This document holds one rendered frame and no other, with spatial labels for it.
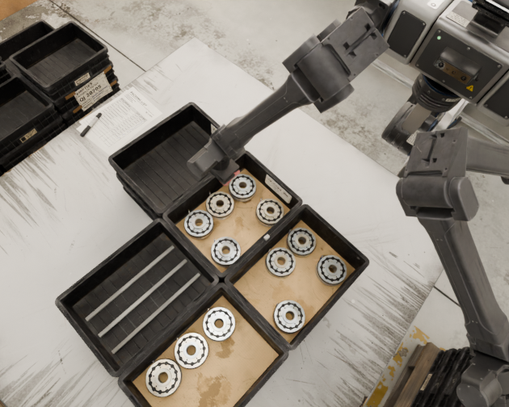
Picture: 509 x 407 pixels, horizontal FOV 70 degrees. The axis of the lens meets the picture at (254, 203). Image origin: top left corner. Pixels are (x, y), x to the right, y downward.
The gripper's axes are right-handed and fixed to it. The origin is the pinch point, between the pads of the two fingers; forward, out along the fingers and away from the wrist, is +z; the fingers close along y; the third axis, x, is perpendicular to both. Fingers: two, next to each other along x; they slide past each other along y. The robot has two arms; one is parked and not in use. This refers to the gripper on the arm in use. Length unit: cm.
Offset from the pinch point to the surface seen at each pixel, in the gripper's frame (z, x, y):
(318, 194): 37, 39, 20
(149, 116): 37, 11, -59
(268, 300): 23.0, -12.0, 36.3
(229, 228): 23.3, -3.5, 8.8
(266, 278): 23.1, -7.0, 30.5
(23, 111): 69, -25, -129
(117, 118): 37, 0, -67
